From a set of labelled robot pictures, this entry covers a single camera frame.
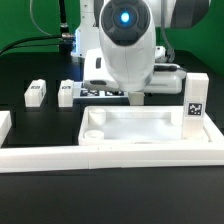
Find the fiducial marker plate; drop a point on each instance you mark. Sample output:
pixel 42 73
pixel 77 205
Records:
pixel 80 92

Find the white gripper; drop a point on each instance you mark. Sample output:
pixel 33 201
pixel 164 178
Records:
pixel 131 74

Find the white U-shaped fence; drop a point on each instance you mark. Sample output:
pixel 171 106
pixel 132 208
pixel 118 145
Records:
pixel 105 156

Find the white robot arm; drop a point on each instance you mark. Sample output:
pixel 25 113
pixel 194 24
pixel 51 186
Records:
pixel 117 41

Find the white desk top tray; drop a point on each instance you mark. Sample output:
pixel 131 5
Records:
pixel 111 125

